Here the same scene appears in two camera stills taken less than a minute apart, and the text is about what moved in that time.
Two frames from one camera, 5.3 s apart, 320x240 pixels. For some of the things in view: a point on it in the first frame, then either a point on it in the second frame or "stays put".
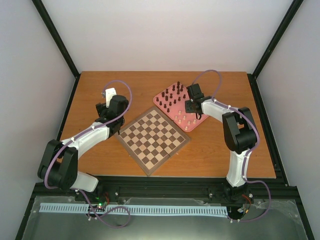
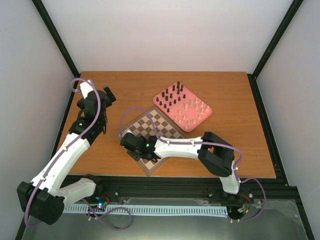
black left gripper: x=101 y=110 → x=110 y=94
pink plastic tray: x=172 y=100 stays put
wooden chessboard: x=151 y=139 stays put
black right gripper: x=187 y=108 → x=136 y=158
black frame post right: x=252 y=77 stays put
